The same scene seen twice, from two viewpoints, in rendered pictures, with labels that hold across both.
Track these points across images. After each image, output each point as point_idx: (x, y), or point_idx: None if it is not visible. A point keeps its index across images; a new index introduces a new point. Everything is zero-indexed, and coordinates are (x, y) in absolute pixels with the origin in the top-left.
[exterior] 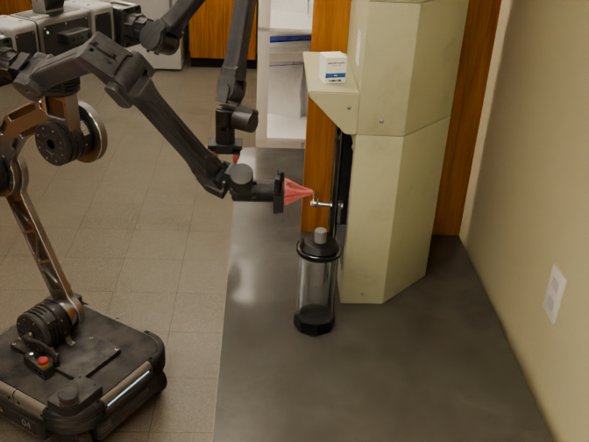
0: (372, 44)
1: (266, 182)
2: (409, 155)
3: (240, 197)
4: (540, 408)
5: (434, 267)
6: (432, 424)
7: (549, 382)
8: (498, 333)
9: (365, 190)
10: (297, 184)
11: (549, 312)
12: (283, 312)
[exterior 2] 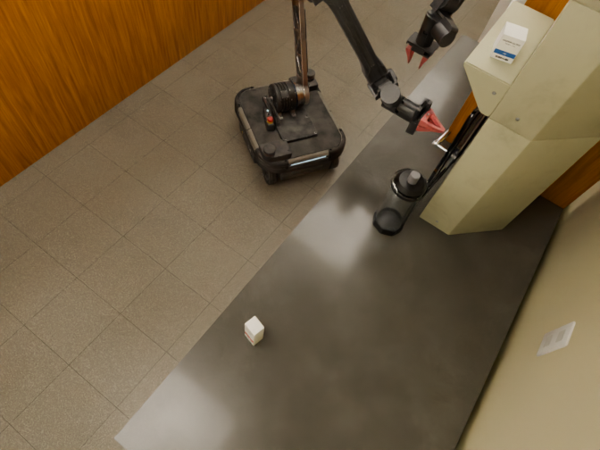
0: (549, 46)
1: (412, 106)
2: (529, 155)
3: (387, 107)
4: (491, 382)
5: (515, 227)
6: (397, 349)
7: (504, 380)
8: (511, 312)
9: (473, 162)
10: (437, 119)
11: (542, 345)
12: (374, 201)
